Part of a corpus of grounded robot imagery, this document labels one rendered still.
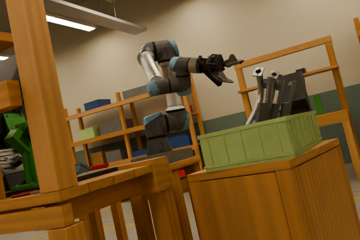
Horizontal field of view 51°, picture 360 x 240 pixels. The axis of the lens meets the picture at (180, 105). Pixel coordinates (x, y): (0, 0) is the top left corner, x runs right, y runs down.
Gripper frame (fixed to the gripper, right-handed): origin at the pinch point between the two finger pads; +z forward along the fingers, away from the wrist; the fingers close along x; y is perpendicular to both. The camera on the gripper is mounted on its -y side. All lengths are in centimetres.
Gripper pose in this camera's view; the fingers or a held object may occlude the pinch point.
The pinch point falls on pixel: (239, 72)
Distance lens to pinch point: 176.6
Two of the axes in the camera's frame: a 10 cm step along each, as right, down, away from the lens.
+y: -2.8, -6.9, -6.7
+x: 4.2, -7.2, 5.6
